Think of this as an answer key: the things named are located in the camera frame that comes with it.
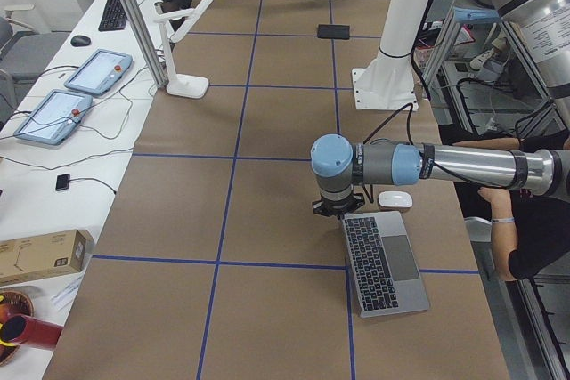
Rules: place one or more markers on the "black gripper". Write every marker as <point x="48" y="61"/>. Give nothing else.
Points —
<point x="335" y="209"/>

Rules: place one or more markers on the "grey laptop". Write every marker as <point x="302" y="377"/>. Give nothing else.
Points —
<point x="384" y="271"/>

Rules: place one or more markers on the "black mouse pad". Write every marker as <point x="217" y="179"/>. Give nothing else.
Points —
<point x="333" y="32"/>

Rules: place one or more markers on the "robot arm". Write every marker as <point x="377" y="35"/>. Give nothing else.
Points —
<point x="543" y="25"/>

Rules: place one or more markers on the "white computer mouse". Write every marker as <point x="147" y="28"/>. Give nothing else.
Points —
<point x="395" y="200"/>

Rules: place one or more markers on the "white desk lamp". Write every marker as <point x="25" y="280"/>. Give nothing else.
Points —
<point x="180" y="84"/>

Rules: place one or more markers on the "black computer mouse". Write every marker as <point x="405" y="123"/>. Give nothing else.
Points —
<point x="80" y="41"/>

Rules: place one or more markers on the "person in black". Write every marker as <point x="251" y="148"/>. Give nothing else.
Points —
<point x="528" y="232"/>

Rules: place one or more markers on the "blue tape grid lines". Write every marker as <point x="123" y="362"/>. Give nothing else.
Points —
<point x="221" y="267"/>

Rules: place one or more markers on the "far teach pendant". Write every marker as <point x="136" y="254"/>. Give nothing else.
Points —
<point x="99" y="72"/>

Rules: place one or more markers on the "teach pendant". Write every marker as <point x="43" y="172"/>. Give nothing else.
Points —
<point x="99" y="72"/>
<point x="55" y="118"/>

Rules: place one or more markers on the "small black puck device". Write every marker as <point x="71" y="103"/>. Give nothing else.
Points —
<point x="62" y="182"/>

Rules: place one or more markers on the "black keyboard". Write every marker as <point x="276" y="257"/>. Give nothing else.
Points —
<point x="113" y="17"/>

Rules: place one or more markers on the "near teach pendant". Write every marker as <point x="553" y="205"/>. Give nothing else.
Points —
<point x="55" y="118"/>

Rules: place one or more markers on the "cardboard box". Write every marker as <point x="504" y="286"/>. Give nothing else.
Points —
<point x="43" y="256"/>

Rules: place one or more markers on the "red cylinder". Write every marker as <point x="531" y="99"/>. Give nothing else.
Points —
<point x="25" y="330"/>

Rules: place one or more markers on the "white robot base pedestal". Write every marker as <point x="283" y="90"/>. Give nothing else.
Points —
<point x="388" y="83"/>

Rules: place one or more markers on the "aluminium frame post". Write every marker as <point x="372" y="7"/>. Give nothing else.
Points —
<point x="143" y="38"/>

